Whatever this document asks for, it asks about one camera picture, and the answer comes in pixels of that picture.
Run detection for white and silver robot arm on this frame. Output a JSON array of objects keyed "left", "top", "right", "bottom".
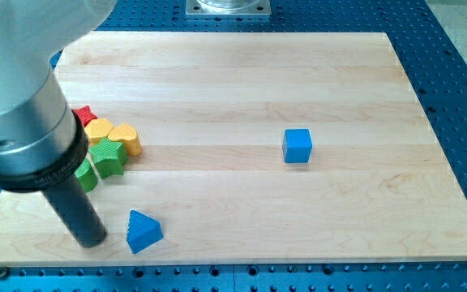
[{"left": 0, "top": 0, "right": 116, "bottom": 192}]

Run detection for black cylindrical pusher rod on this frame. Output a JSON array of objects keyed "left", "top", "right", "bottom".
[{"left": 42, "top": 175, "right": 107, "bottom": 248}]

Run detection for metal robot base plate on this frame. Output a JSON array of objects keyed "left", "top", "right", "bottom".
[{"left": 186, "top": 0, "right": 272, "bottom": 16}]

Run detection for yellow heart block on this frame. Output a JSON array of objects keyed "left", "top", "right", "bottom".
[{"left": 107, "top": 123, "right": 142, "bottom": 157}]

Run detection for red star block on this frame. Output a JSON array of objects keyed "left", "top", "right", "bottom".
[{"left": 72, "top": 105, "right": 97, "bottom": 127}]

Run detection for blue triangle block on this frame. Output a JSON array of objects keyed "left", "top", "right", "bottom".
[{"left": 126, "top": 210, "right": 164, "bottom": 254}]

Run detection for blue perforated table plate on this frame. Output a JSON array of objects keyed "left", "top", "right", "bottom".
[{"left": 0, "top": 0, "right": 467, "bottom": 291}]

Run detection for yellow hexagon block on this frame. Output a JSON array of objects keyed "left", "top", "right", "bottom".
[{"left": 84, "top": 118, "right": 114, "bottom": 145}]

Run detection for green round block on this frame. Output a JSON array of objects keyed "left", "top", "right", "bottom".
[{"left": 75, "top": 159, "right": 98, "bottom": 192}]

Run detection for blue cube block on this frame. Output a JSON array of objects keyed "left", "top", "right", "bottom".
[{"left": 282, "top": 129, "right": 313, "bottom": 163}]

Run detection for light wooden board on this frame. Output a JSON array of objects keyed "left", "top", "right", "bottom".
[{"left": 0, "top": 32, "right": 467, "bottom": 267}]

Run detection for green star block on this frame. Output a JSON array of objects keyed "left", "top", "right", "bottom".
[{"left": 89, "top": 138, "right": 128, "bottom": 179}]

